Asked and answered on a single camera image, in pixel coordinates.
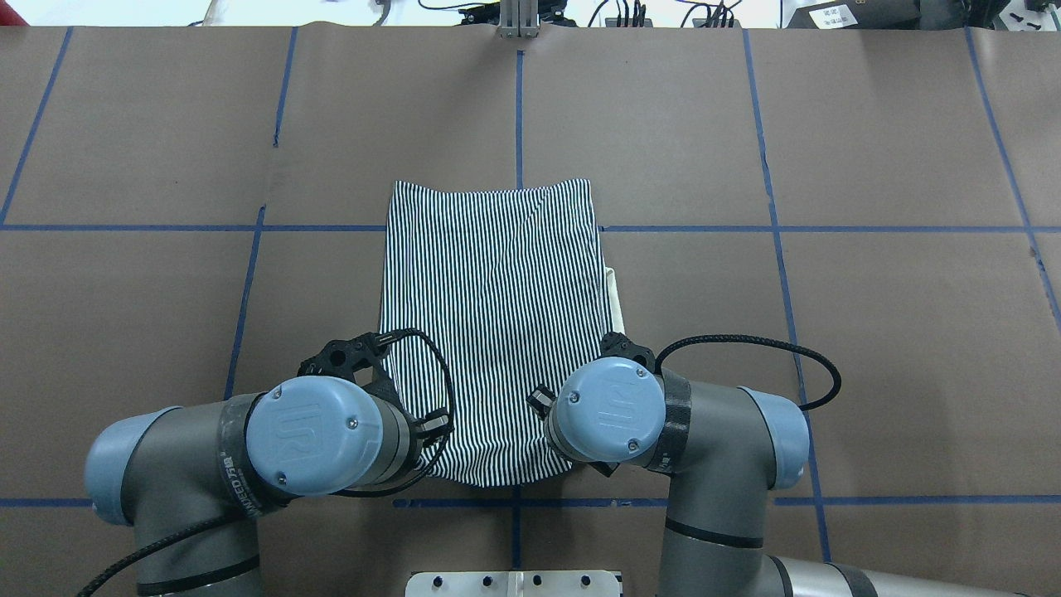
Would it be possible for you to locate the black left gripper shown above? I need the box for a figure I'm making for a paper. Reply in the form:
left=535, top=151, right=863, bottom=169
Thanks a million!
left=297, top=332, right=454, bottom=444

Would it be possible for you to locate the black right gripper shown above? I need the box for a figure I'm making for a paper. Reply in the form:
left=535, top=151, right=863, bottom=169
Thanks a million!
left=527, top=332, right=656, bottom=420

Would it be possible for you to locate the navy white striped polo shirt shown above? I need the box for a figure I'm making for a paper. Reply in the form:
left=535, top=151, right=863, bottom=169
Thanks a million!
left=380, top=178, right=613, bottom=488

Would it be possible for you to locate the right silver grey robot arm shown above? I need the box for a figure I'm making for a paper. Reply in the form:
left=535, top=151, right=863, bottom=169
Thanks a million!
left=526, top=332, right=988, bottom=596

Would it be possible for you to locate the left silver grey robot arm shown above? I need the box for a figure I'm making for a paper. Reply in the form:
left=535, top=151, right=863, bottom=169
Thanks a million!
left=80, top=328, right=456, bottom=596

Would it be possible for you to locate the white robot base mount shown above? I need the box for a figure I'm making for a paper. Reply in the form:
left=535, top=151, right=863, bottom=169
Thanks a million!
left=405, top=570, right=624, bottom=596

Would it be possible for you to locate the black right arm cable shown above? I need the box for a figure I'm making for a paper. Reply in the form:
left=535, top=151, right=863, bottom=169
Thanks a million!
left=653, top=334, right=843, bottom=412

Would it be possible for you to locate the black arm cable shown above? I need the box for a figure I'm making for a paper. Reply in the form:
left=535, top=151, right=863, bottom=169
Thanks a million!
left=653, top=334, right=843, bottom=412
left=76, top=328, right=455, bottom=597

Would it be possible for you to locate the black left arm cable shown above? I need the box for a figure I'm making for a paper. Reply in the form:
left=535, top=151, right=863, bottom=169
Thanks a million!
left=76, top=328, right=455, bottom=597

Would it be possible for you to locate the grey aluminium frame post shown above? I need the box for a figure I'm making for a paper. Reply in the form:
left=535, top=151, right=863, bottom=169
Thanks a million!
left=497, top=0, right=540, bottom=39

